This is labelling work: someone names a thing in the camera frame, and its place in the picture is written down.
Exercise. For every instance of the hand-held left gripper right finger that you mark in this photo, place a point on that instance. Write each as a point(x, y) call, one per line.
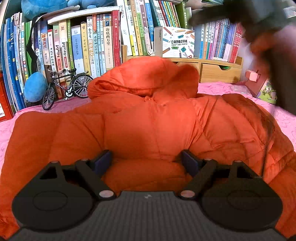
point(189, 162)

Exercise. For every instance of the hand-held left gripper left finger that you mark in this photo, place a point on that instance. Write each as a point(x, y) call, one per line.
point(104, 161)

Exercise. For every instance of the orange puffer jacket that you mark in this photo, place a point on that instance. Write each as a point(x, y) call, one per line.
point(150, 127)

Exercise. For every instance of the person's right forearm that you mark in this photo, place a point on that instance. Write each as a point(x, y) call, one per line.
point(286, 81)

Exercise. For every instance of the person's right hand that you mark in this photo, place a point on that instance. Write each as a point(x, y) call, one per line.
point(284, 39)

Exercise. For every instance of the row of pastel spine books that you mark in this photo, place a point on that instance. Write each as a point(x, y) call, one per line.
point(219, 41)

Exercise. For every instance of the wooden drawer organizer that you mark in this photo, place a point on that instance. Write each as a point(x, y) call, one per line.
point(215, 71)

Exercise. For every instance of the pink triangular dollhouse toy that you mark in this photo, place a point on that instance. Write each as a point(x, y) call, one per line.
point(266, 90)

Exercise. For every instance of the black miniature bicycle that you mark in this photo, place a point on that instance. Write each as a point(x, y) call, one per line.
point(81, 85)

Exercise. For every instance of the white pencil print box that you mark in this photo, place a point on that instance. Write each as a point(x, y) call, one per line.
point(178, 42)

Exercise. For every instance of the blue plush ball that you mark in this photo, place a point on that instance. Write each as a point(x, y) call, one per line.
point(34, 87)

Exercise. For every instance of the row of colourful children's books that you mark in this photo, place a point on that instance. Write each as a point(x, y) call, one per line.
point(87, 46)

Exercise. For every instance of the row of green white books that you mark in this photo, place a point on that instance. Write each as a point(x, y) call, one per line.
point(138, 27)

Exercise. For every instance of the red plastic crate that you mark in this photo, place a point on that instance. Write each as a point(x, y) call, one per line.
point(4, 97)

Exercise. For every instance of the round head blue plush toy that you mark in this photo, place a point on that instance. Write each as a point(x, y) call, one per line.
point(90, 3)

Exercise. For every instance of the large blue plush toy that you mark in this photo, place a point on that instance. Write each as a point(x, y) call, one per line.
point(41, 8)

